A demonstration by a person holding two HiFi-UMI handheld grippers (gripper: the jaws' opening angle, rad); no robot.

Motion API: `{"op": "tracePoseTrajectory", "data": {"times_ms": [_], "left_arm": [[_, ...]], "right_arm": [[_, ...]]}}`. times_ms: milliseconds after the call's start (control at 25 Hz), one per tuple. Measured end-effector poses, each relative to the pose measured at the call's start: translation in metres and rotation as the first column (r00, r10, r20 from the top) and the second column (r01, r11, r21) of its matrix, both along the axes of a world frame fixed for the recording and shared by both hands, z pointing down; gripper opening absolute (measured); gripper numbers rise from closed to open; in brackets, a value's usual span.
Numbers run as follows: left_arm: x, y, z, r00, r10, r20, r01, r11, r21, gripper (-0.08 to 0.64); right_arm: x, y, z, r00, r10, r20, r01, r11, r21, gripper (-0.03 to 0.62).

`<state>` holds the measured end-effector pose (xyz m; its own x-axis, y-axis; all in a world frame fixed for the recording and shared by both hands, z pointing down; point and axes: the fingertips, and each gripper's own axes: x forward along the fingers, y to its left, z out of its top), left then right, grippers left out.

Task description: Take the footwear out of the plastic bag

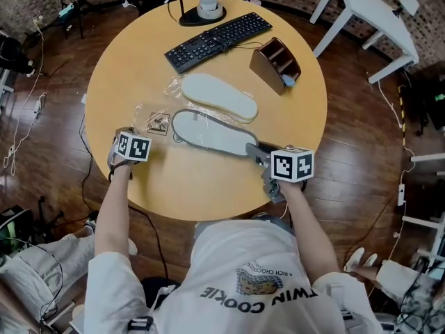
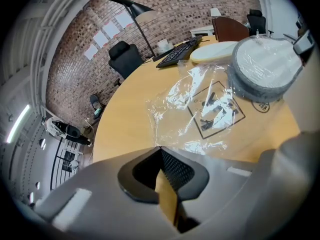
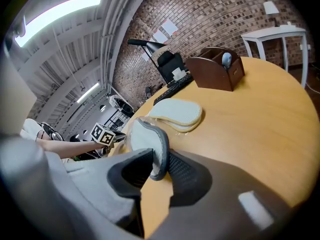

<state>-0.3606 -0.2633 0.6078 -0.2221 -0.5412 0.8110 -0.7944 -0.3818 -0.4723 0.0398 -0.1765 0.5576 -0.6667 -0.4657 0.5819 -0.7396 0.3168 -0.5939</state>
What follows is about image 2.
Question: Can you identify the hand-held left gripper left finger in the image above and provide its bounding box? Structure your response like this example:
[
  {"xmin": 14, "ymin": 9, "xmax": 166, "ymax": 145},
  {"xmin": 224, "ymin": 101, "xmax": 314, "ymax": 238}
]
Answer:
[{"xmin": 33, "ymin": 145, "xmax": 181, "ymax": 240}]

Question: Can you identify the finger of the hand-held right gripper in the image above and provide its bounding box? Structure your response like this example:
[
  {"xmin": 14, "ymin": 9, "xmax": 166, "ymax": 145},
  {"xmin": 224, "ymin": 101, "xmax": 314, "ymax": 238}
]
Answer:
[{"xmin": 292, "ymin": 29, "xmax": 315, "ymax": 66}]

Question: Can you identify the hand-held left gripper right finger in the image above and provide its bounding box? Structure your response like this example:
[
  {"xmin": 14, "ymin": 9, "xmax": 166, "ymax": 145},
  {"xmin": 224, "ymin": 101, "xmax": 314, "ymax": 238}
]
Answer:
[{"xmin": 159, "ymin": 130, "xmax": 320, "ymax": 240}]

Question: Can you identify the clear plastic bag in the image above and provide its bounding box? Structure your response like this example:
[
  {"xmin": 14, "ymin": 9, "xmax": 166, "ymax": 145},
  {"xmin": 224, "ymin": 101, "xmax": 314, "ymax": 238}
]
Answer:
[{"xmin": 144, "ymin": 35, "xmax": 305, "ymax": 157}]

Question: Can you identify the black metal railing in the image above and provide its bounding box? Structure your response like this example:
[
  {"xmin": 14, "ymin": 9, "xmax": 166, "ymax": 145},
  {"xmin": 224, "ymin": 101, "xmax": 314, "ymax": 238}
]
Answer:
[{"xmin": 49, "ymin": 136, "xmax": 84, "ymax": 190}]

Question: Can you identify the black high-back office chair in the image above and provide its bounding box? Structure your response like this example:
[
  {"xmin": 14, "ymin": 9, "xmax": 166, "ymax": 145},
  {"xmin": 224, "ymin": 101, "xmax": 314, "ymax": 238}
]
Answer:
[{"xmin": 246, "ymin": 8, "xmax": 267, "ymax": 36}]

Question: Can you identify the black and white machine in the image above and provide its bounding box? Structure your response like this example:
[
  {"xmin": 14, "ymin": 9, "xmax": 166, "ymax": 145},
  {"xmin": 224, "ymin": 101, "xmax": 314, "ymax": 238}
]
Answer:
[{"xmin": 45, "ymin": 116, "xmax": 82, "ymax": 140}]

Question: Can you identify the brown wooden panel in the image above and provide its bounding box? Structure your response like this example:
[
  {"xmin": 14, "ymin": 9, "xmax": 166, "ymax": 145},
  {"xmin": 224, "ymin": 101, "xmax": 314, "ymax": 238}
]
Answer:
[{"xmin": 211, "ymin": 17, "xmax": 251, "ymax": 43}]

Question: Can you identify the small dark chair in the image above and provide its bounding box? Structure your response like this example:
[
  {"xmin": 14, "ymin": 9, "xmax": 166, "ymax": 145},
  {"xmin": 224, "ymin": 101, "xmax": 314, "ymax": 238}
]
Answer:
[{"xmin": 89, "ymin": 93, "xmax": 106, "ymax": 120}]

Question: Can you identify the cream oval pad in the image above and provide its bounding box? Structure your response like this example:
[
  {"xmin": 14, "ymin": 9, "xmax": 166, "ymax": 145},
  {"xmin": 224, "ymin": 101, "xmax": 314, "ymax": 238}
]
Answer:
[{"xmin": 189, "ymin": 41, "xmax": 240, "ymax": 65}]

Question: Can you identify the long ceiling light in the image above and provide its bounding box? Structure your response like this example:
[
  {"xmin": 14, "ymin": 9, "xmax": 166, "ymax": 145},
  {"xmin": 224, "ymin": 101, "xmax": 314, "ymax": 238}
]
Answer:
[{"xmin": 6, "ymin": 103, "xmax": 32, "ymax": 144}]

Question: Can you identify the black keyboard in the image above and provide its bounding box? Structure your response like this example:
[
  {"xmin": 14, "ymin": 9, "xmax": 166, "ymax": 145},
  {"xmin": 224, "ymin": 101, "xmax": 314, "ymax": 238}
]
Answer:
[{"xmin": 155, "ymin": 35, "xmax": 203, "ymax": 69}]

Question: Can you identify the white round container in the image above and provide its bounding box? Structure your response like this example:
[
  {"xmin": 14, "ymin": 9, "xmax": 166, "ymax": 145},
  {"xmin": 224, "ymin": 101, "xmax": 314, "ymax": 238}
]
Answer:
[{"xmin": 156, "ymin": 39, "xmax": 174, "ymax": 53}]

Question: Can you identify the black floor lamp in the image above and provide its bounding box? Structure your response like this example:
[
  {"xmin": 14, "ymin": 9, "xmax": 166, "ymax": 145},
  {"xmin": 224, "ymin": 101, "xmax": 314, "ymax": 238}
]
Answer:
[{"xmin": 104, "ymin": 0, "xmax": 165, "ymax": 62}]

